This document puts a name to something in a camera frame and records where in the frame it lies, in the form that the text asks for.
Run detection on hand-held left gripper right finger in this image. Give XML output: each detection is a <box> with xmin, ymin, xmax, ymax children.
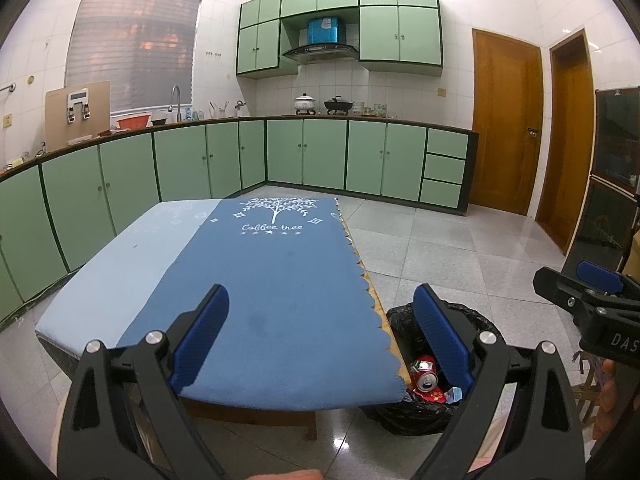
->
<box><xmin>412</xmin><ymin>283</ymin><xmax>586</xmax><ymax>480</ymax></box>

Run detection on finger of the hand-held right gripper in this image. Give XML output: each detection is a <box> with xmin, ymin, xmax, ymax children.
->
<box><xmin>576</xmin><ymin>260</ymin><xmax>640</xmax><ymax>299</ymax></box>
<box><xmin>532</xmin><ymin>266</ymin><xmax>608</xmax><ymax>321</ymax></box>

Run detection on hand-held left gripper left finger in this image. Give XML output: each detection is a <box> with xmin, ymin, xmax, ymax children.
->
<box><xmin>56</xmin><ymin>284</ymin><xmax>231</xmax><ymax>480</ymax></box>

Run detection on crushed red soda can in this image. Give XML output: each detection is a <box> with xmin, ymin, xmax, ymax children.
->
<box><xmin>410</xmin><ymin>355</ymin><xmax>441</xmax><ymax>393</ymax></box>

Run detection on bin with black bag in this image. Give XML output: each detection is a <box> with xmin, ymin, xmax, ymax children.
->
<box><xmin>360</xmin><ymin>302</ymin><xmax>506</xmax><ymax>436</ymax></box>

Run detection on red snack packet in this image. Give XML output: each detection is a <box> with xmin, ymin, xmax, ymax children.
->
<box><xmin>412</xmin><ymin>387</ymin><xmax>448</xmax><ymax>406</ymax></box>

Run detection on person's right hand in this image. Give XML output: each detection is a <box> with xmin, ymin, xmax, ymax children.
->
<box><xmin>597</xmin><ymin>357</ymin><xmax>621</xmax><ymax>436</ymax></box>

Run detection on wooden stool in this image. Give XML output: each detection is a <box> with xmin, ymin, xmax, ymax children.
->
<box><xmin>570</xmin><ymin>350</ymin><xmax>608</xmax><ymax>426</ymax></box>

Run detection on blue tree print tablecloth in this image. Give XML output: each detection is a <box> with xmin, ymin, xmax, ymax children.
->
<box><xmin>117</xmin><ymin>196</ymin><xmax>408</xmax><ymax>408</ymax></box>

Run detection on black glass cabinet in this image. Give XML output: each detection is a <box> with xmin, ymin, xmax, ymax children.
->
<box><xmin>570</xmin><ymin>87</ymin><xmax>640</xmax><ymax>281</ymax></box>

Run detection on green base cabinets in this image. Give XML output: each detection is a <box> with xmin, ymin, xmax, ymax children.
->
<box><xmin>0</xmin><ymin>115</ymin><xmax>480</xmax><ymax>326</ymax></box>

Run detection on cardboard box on counter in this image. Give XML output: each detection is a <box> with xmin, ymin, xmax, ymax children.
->
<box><xmin>45</xmin><ymin>81</ymin><xmax>112</xmax><ymax>151</ymax></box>

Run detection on grey window blind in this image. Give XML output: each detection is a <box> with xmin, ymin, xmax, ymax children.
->
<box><xmin>65</xmin><ymin>0</ymin><xmax>203</xmax><ymax>116</ymax></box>

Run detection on black range hood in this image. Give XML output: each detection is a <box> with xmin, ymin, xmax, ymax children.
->
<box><xmin>281</xmin><ymin>44</ymin><xmax>360</xmax><ymax>65</ymax></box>

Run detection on wooden door with handle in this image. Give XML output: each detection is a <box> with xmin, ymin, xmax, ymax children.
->
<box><xmin>471</xmin><ymin>29</ymin><xmax>545</xmax><ymax>217</ymax></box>

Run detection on green wall cabinets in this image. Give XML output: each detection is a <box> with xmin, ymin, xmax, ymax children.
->
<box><xmin>235</xmin><ymin>0</ymin><xmax>445</xmax><ymax>80</ymax></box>

